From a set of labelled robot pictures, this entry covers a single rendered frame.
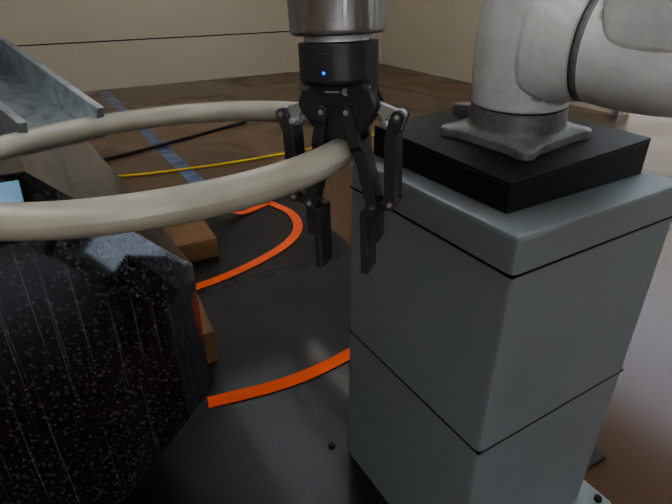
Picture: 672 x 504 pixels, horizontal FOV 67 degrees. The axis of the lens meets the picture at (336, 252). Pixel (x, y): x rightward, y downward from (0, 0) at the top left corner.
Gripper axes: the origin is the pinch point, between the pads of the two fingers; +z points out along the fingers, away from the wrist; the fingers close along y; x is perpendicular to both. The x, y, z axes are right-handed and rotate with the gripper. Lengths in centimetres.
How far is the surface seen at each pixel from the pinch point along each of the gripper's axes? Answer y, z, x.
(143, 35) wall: 409, -10, -441
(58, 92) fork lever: 52, -13, -12
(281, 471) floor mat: 32, 80, -31
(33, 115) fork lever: 53, -10, -8
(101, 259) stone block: 49, 14, -9
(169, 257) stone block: 46, 19, -22
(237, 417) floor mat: 51, 78, -42
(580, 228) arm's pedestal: -25.1, 6.5, -26.7
